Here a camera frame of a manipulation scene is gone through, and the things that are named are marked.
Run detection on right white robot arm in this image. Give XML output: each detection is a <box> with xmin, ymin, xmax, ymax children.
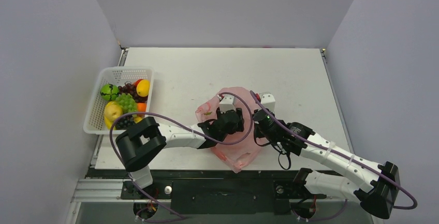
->
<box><xmin>253</xmin><ymin>110</ymin><xmax>400</xmax><ymax>219</ymax></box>

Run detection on yellow fake banana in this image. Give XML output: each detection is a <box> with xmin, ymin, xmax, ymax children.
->
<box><xmin>104</xmin><ymin>116</ymin><xmax>144</xmax><ymax>130</ymax></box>

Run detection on yellow fake fruit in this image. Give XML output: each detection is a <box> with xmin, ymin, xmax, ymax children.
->
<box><xmin>136</xmin><ymin>79</ymin><xmax>151</xmax><ymax>97</ymax></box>

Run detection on red fake strawberry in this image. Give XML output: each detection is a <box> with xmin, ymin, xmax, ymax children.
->
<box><xmin>134</xmin><ymin>79</ymin><xmax>142</xmax><ymax>86</ymax></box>

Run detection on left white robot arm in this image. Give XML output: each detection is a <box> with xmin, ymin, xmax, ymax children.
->
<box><xmin>115</xmin><ymin>108</ymin><xmax>244</xmax><ymax>198</ymax></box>

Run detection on green fake fruit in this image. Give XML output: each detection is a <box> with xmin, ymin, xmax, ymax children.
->
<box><xmin>99</xmin><ymin>84</ymin><xmax>120</xmax><ymax>101</ymax></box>

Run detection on purple fake grapes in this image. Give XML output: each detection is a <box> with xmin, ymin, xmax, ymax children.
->
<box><xmin>118</xmin><ymin>83</ymin><xmax>148</xmax><ymax>103</ymax></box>

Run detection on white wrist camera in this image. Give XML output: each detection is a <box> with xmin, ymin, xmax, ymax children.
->
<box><xmin>218</xmin><ymin>94</ymin><xmax>236</xmax><ymax>113</ymax></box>
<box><xmin>258</xmin><ymin>92</ymin><xmax>276</xmax><ymax>113</ymax></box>

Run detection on dark purple grapes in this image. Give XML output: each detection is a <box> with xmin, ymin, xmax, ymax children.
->
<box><xmin>115</xmin><ymin>115</ymin><xmax>136</xmax><ymax>130</ymax></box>

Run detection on pink plastic bag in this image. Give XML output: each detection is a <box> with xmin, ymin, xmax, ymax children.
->
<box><xmin>195</xmin><ymin>86</ymin><xmax>262</xmax><ymax>173</ymax></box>

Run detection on yellow fake pear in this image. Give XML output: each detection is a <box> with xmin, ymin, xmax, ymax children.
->
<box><xmin>104</xmin><ymin>101</ymin><xmax>123</xmax><ymax>122</ymax></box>

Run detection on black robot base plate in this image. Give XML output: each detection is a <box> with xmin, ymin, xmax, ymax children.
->
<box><xmin>120</xmin><ymin>169</ymin><xmax>349</xmax><ymax>216</ymax></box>

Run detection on green fake grapes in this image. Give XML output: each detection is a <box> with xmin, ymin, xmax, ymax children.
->
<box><xmin>115</xmin><ymin>93</ymin><xmax>138</xmax><ymax>114</ymax></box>

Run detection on orange fake fruit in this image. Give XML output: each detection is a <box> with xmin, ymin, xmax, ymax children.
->
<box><xmin>137</xmin><ymin>102</ymin><xmax>147</xmax><ymax>112</ymax></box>

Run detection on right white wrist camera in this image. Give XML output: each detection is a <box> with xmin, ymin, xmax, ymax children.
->
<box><xmin>258</xmin><ymin>92</ymin><xmax>276</xmax><ymax>113</ymax></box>

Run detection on white plastic basket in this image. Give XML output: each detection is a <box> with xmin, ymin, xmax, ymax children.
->
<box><xmin>83</xmin><ymin>66</ymin><xmax>155</xmax><ymax>135</ymax></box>

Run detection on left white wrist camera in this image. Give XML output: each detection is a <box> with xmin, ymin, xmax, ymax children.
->
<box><xmin>218</xmin><ymin>94</ymin><xmax>236</xmax><ymax>113</ymax></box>

